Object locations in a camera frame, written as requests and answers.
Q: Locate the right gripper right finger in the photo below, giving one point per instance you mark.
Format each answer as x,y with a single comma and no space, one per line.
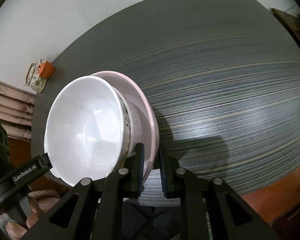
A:
210,209

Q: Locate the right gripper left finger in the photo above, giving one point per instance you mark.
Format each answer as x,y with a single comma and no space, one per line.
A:
92,209

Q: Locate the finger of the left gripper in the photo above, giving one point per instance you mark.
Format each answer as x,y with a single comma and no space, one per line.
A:
40,165

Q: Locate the white Rabbit bowl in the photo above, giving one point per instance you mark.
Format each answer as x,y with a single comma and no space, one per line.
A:
91,129

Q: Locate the pink bowl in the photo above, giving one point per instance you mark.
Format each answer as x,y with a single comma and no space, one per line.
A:
144,121

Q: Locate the person's left hand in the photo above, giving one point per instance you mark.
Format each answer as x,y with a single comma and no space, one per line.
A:
40,202

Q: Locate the beige patterned curtain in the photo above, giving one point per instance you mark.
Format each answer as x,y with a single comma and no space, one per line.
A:
16,112

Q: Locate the floral ceramic teapot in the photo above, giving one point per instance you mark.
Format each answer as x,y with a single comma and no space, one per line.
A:
33,79

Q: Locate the orange tea cup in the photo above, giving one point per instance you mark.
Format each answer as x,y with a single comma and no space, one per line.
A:
46,69

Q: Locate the dark wooden side cabinet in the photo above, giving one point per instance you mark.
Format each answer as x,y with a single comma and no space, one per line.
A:
290,22

